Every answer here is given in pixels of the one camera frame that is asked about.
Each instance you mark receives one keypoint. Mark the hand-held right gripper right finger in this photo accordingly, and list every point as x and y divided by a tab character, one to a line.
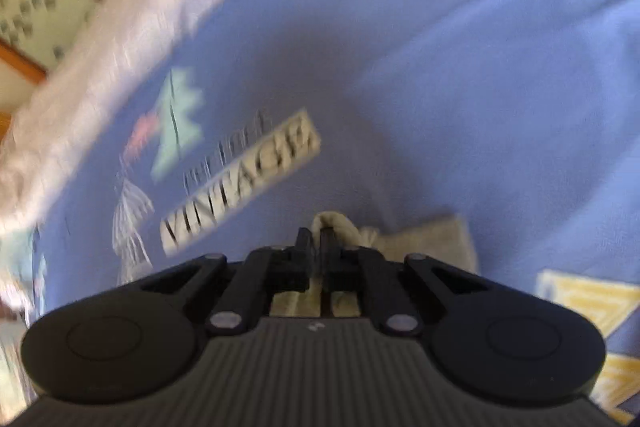
327	253

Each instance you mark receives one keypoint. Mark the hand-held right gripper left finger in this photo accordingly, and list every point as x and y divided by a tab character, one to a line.
303	253

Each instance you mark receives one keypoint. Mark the grey pants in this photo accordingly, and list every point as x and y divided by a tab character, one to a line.
425	239

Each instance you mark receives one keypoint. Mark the blue printed bed sheet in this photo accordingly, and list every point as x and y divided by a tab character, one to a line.
450	97

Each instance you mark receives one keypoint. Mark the white textured quilt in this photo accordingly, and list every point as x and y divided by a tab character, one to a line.
120	52

